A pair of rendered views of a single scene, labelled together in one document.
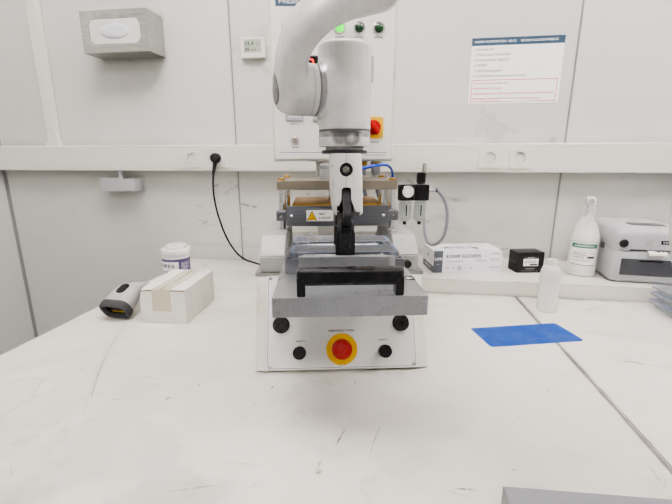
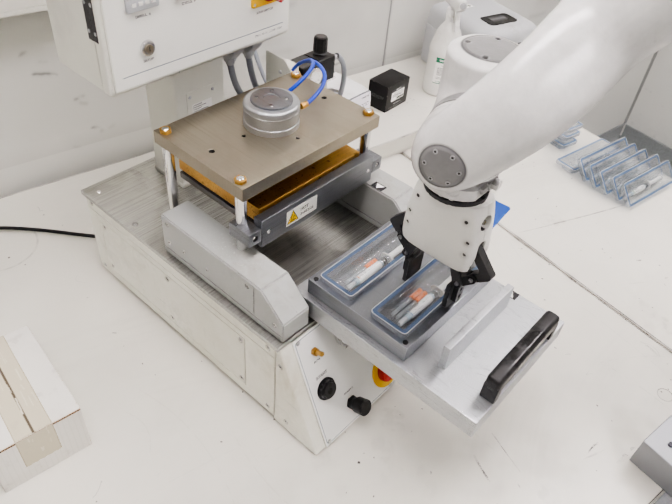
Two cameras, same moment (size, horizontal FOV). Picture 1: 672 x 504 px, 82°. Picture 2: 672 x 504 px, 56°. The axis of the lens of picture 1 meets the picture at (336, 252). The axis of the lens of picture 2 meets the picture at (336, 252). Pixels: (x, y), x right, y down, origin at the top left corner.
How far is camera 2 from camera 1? 0.77 m
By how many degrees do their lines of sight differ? 51
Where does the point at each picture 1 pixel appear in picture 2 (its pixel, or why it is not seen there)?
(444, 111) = not seen: outside the picture
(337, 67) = not seen: hidden behind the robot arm
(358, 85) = not seen: hidden behind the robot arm
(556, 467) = (611, 383)
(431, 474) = (566, 451)
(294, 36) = (542, 135)
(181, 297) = (76, 419)
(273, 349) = (326, 420)
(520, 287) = (406, 140)
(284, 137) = (127, 47)
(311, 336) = (356, 377)
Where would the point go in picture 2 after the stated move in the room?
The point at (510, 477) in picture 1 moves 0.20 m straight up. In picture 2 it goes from (601, 414) to (653, 332)
